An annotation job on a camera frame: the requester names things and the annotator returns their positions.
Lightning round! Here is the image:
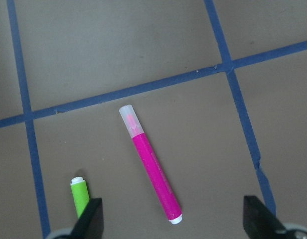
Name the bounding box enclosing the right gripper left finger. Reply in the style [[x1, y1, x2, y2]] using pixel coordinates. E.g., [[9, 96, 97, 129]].
[[69, 198, 104, 239]]

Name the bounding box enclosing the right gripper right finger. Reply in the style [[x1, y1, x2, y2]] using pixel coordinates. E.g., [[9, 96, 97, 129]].
[[243, 196, 287, 239]]

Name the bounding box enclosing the pink highlighter pen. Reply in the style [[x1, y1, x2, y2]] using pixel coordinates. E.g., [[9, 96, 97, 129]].
[[119, 105, 182, 225]]

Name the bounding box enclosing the green highlighter pen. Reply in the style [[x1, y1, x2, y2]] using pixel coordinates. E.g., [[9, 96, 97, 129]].
[[70, 176, 90, 218]]

